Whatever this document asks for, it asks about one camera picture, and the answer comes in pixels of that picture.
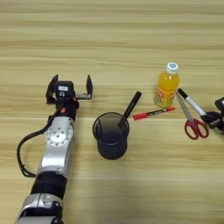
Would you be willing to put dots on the red marker pen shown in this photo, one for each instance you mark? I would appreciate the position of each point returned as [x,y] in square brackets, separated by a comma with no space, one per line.
[153,113]

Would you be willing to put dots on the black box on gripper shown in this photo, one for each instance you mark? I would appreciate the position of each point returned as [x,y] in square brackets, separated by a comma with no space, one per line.
[65,89]
[220,105]

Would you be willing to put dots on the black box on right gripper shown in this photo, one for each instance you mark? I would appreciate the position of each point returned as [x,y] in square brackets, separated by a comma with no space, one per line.
[220,105]

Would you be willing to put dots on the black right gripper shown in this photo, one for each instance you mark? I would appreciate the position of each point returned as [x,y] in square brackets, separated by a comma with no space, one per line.
[221,124]

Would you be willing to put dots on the black marker pen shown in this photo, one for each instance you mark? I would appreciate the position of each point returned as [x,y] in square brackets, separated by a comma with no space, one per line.
[131,105]

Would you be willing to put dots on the orange juice bottle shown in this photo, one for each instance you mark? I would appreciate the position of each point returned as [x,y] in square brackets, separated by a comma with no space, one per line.
[166,87]

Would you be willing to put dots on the white marker with black cap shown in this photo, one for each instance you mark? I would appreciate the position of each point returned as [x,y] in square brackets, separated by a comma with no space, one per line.
[192,102]

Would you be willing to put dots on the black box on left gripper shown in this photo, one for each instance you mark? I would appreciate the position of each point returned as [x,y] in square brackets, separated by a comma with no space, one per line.
[65,89]

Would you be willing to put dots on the black mesh pen holder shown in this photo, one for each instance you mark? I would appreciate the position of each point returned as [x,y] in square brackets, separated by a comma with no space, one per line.
[112,148]

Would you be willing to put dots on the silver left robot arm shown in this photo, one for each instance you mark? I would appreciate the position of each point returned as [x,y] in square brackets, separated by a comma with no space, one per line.
[57,145]

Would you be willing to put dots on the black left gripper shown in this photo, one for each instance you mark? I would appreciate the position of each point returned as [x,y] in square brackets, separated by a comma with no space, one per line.
[68,108]

